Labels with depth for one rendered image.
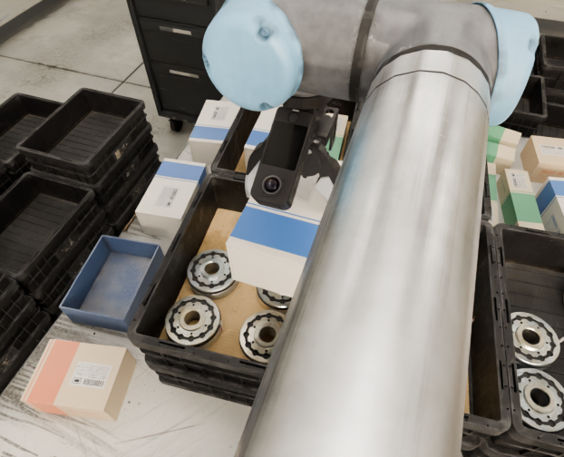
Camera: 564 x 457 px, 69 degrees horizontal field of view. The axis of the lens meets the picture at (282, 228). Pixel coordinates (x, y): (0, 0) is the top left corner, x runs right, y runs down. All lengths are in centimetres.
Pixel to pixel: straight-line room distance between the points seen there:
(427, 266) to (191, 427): 78
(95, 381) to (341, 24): 77
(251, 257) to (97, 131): 141
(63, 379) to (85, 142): 112
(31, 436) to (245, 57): 85
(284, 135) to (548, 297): 69
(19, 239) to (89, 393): 96
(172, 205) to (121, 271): 20
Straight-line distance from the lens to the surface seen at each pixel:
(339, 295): 15
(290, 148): 47
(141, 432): 92
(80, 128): 193
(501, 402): 73
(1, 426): 104
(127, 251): 111
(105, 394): 89
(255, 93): 32
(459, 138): 22
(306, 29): 31
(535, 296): 98
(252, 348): 76
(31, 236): 174
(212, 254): 87
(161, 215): 106
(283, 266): 53
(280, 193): 45
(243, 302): 84
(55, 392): 93
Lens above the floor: 156
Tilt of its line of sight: 52 degrees down
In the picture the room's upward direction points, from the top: straight up
